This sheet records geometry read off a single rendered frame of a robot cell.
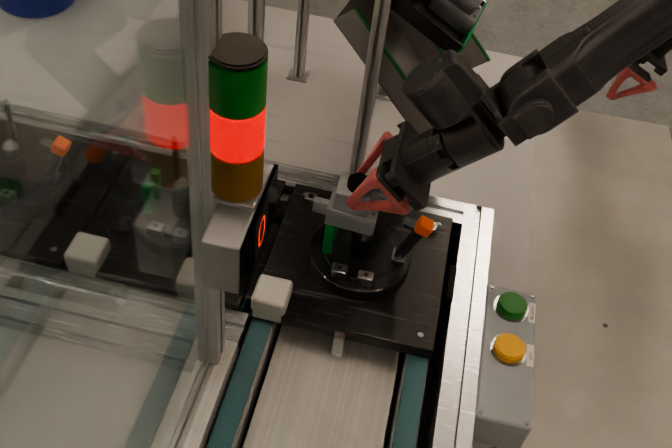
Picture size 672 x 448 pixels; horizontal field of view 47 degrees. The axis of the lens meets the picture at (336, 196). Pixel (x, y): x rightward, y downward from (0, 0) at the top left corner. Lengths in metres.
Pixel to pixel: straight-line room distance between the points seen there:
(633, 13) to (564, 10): 2.89
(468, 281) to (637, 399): 0.29
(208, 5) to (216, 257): 0.24
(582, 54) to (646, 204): 0.67
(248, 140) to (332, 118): 0.79
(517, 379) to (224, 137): 0.52
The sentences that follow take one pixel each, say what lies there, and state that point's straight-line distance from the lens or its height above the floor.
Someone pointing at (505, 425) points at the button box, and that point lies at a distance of 0.99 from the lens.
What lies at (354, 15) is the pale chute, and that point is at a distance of 1.10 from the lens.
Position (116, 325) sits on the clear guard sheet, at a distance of 0.60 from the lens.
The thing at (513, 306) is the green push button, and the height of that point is 0.97.
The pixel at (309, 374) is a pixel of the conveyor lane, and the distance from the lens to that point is 1.02.
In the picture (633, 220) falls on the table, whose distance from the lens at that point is 1.43.
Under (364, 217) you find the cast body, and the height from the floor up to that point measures 1.08.
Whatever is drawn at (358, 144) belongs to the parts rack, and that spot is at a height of 1.00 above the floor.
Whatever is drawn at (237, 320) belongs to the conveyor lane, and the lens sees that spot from 1.01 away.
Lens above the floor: 1.78
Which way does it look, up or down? 45 degrees down
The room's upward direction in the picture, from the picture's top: 8 degrees clockwise
